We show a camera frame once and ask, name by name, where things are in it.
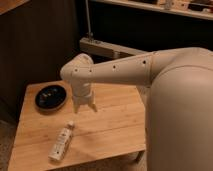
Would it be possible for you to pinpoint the black ceramic bowl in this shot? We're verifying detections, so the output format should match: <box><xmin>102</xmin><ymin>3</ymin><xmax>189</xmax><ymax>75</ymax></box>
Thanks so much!
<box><xmin>35</xmin><ymin>85</ymin><xmax>67</xmax><ymax>110</ymax></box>

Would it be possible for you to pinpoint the metal pole stand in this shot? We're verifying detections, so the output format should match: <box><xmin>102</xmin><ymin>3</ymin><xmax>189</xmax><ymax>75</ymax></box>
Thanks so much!
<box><xmin>85</xmin><ymin>0</ymin><xmax>93</xmax><ymax>41</ymax></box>

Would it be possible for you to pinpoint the wooden table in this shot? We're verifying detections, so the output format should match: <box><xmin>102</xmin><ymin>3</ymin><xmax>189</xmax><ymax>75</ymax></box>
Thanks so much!
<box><xmin>8</xmin><ymin>83</ymin><xmax>145</xmax><ymax>171</ymax></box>

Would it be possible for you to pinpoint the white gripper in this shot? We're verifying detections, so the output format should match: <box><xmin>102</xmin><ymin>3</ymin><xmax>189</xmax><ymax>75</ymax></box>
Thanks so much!
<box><xmin>71</xmin><ymin>83</ymin><xmax>98</xmax><ymax>114</ymax></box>

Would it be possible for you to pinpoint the wooden wall shelf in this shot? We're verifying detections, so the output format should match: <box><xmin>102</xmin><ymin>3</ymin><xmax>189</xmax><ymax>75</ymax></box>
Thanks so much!
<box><xmin>92</xmin><ymin>0</ymin><xmax>213</xmax><ymax>21</ymax></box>

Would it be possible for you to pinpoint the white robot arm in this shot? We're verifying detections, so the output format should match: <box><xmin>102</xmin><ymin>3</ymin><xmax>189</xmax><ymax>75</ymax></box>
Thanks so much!
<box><xmin>60</xmin><ymin>47</ymin><xmax>213</xmax><ymax>171</ymax></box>

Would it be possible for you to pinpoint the white plastic bottle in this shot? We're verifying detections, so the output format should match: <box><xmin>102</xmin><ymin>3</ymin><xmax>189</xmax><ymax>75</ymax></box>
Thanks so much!
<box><xmin>48</xmin><ymin>121</ymin><xmax>74</xmax><ymax>162</ymax></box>

